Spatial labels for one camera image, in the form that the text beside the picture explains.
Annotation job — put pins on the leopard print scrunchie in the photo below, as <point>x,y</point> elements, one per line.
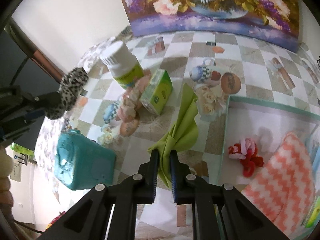
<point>70,87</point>

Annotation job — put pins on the teal plastic toy case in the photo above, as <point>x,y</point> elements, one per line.
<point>81,163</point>

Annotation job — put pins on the green tissue pack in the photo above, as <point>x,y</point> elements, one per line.
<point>157,92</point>
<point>312,217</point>

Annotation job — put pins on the person right hand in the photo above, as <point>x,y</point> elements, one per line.
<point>7,200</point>

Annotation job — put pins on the white pill bottle green label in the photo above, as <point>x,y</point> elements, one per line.
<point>122,64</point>

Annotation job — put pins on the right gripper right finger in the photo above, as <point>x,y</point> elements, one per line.
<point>218,212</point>

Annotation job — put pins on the pink white scrunchie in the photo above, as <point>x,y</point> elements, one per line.
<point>131,100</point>

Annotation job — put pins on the flower painting canvas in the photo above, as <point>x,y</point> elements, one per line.
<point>274,21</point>

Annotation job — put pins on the pink white fuzzy cloth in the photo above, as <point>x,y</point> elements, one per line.
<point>283,190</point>

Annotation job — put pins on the lime green cloth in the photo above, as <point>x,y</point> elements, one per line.
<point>182,135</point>

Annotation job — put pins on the blue face mask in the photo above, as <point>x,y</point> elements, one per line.
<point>312,145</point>

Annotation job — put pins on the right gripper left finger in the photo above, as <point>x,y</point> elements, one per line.
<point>109,212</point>

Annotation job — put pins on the green tissue pack upright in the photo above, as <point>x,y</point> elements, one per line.
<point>157,92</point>

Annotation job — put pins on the patterned tablecloth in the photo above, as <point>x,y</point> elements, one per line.
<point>266,71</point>

